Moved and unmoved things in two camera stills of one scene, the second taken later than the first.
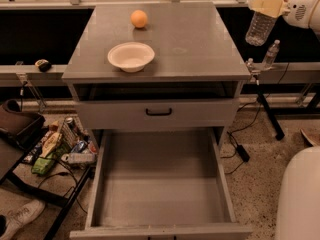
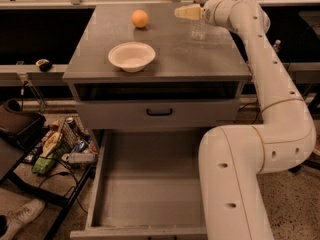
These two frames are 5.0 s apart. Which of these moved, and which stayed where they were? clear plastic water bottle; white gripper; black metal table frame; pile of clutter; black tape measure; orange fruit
Moved: clear plastic water bottle; white gripper
Stayed: black metal table frame; black tape measure; pile of clutter; orange fruit
